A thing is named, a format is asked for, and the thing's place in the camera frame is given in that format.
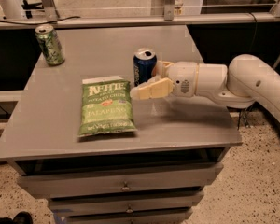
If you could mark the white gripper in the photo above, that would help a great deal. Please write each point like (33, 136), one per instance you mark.
(183, 76)

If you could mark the blue pepsi can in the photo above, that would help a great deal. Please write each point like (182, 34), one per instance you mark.
(144, 61)

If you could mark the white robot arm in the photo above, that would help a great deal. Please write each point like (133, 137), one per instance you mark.
(246, 80)

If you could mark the green jalapeno chip bag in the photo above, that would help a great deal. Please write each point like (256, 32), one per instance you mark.
(106, 106)

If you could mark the green soda can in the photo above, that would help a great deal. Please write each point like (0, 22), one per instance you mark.
(49, 43)

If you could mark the grey drawer cabinet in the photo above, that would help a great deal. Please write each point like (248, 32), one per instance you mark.
(77, 141)

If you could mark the middle grey drawer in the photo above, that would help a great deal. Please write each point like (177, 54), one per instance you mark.
(128, 203)

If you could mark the grey drawer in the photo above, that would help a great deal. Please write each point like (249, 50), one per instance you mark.
(176, 215)
(123, 180)
(128, 203)

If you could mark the bottom grey drawer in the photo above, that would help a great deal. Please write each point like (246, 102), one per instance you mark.
(176, 215)

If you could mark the top grey drawer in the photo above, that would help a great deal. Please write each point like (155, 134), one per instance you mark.
(123, 180)

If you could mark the black object bottom left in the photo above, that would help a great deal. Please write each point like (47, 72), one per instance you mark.
(20, 218)

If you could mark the grey metal rail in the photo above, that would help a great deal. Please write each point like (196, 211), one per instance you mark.
(222, 18)

